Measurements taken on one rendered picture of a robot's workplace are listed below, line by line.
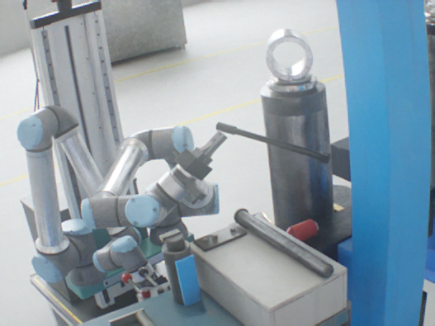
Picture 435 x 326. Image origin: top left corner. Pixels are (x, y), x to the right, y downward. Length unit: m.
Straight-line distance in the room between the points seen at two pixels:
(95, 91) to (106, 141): 0.24
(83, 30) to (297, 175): 1.22
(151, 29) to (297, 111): 8.13
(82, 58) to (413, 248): 1.66
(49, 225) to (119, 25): 7.53
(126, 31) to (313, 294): 8.56
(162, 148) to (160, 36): 7.80
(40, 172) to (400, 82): 1.37
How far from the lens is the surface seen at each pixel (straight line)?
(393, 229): 1.60
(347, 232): 1.84
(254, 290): 1.42
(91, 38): 2.62
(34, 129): 2.16
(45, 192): 2.29
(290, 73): 1.88
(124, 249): 2.17
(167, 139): 2.19
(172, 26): 10.00
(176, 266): 1.55
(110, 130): 2.72
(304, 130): 1.86
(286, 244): 1.52
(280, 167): 1.92
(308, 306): 1.44
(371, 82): 1.46
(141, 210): 1.66
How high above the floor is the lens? 2.01
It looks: 22 degrees down
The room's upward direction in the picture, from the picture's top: 8 degrees counter-clockwise
